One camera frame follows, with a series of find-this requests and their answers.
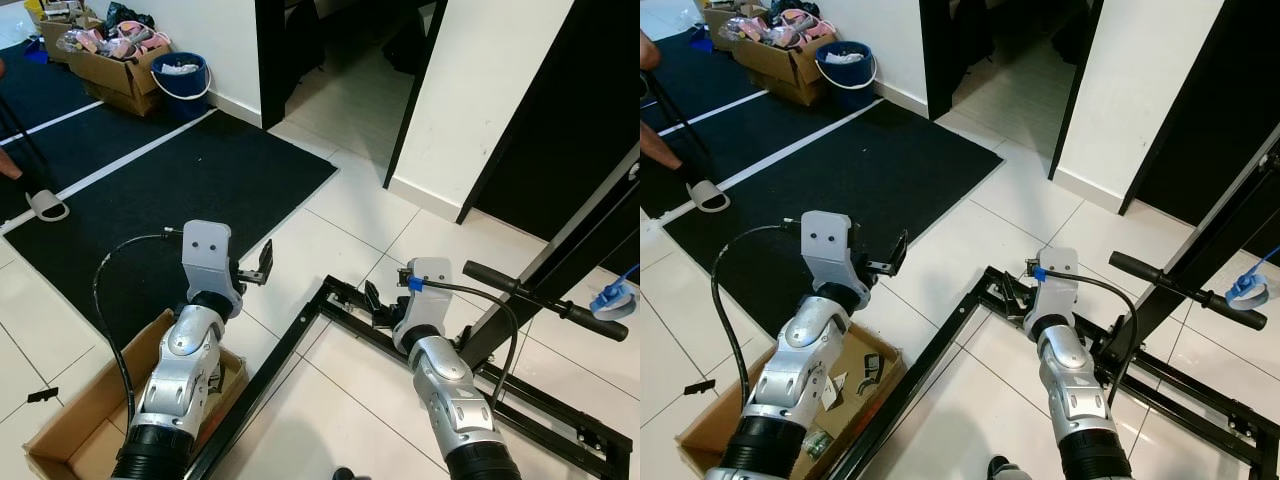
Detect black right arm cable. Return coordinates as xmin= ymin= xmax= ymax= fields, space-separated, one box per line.
xmin=408 ymin=278 xmax=521 ymax=411
xmin=1035 ymin=265 xmax=1141 ymax=406

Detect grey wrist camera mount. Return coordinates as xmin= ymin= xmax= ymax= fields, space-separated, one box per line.
xmin=1028 ymin=247 xmax=1082 ymax=319
xmin=182 ymin=220 xmax=244 ymax=319
xmin=398 ymin=257 xmax=454 ymax=331
xmin=800 ymin=211 xmax=867 ymax=311

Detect black metal frame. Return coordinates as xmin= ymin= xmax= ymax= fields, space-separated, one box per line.
xmin=185 ymin=150 xmax=641 ymax=480
xmin=830 ymin=130 xmax=1280 ymax=480

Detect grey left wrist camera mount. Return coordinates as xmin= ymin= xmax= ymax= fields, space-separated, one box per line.
xmin=800 ymin=211 xmax=867 ymax=311
xmin=182 ymin=220 xmax=244 ymax=319

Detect black cabinet panel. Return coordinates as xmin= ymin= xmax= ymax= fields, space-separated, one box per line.
xmin=458 ymin=0 xmax=641 ymax=241
xmin=1120 ymin=0 xmax=1280 ymax=227

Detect open cardboard trash box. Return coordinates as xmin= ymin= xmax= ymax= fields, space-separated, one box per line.
xmin=677 ymin=322 xmax=906 ymax=480
xmin=25 ymin=308 xmax=249 ymax=480

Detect black floor mat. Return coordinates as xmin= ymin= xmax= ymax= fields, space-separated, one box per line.
xmin=0 ymin=40 xmax=338 ymax=321
xmin=640 ymin=30 xmax=1004 ymax=321

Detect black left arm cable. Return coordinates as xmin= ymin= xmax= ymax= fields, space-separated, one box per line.
xmin=711 ymin=224 xmax=807 ymax=389
xmin=92 ymin=232 xmax=187 ymax=421

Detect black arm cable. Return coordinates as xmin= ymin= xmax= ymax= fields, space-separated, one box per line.
xmin=1035 ymin=265 xmax=1141 ymax=406
xmin=408 ymin=278 xmax=521 ymax=411
xmin=711 ymin=224 xmax=807 ymax=389
xmin=92 ymin=232 xmax=187 ymax=421

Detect blue bucket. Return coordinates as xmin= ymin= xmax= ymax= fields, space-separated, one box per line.
xmin=815 ymin=41 xmax=879 ymax=106
xmin=150 ymin=52 xmax=213 ymax=121

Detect grey slipper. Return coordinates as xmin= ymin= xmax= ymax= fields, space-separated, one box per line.
xmin=685 ymin=180 xmax=732 ymax=215
xmin=25 ymin=188 xmax=71 ymax=223

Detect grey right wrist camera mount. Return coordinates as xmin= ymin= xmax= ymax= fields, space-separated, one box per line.
xmin=398 ymin=257 xmax=454 ymax=331
xmin=1028 ymin=247 xmax=1082 ymax=319

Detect cardboard box of pink items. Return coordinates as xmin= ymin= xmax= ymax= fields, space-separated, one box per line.
xmin=40 ymin=20 xmax=173 ymax=116
xmin=705 ymin=5 xmax=841 ymax=106

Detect black stand legs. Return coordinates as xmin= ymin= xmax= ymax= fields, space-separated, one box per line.
xmin=643 ymin=68 xmax=719 ymax=189
xmin=0 ymin=92 xmax=56 ymax=196

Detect blue white plastic object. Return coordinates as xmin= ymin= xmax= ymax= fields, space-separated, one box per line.
xmin=1225 ymin=248 xmax=1280 ymax=307
xmin=590 ymin=265 xmax=641 ymax=322

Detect black handlebar grip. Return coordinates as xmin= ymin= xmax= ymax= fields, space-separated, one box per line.
xmin=1108 ymin=251 xmax=1268 ymax=332
xmin=463 ymin=261 xmax=629 ymax=343

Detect person's bare leg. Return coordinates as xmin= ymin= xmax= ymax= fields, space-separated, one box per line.
xmin=0 ymin=60 xmax=29 ymax=183
xmin=640 ymin=35 xmax=693 ymax=173

